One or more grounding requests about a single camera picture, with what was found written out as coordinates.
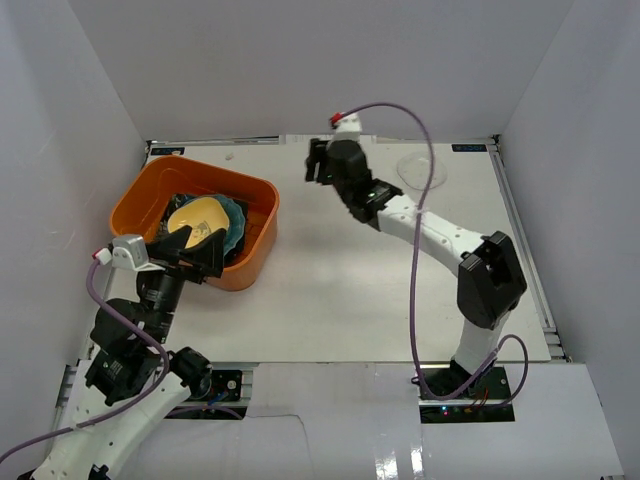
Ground yellow and black square plate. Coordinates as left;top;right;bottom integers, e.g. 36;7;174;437
224;198;255;267

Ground yellow panda square dish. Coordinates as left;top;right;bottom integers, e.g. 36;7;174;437
167;196;230;248

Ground black floral square plate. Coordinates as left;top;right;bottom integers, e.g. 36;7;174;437
156;193;189;236

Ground teal scalloped round plate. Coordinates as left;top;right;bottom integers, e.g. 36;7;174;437
167;194;246;257

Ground clear glass plate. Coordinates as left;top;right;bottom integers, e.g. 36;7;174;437
396;151;448;190

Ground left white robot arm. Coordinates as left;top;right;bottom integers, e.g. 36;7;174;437
25;226;226;479

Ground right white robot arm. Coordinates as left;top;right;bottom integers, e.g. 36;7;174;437
305;138;527;401

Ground orange plastic bin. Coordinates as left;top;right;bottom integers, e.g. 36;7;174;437
110;155;280;291

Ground white paper sheets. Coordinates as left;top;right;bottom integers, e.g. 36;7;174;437
279;134;378;145

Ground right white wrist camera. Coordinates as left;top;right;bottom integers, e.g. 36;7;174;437
329;113;362;142

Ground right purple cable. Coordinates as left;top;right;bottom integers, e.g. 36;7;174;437
344;102;529;401

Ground purple cable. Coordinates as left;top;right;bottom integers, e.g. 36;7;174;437
0;259;170;461
344;102;529;401

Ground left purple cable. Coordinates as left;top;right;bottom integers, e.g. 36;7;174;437
0;259;170;461

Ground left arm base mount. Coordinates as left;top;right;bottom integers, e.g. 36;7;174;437
166;369;249;421

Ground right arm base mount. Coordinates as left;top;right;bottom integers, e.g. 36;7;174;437
418;367;515;425

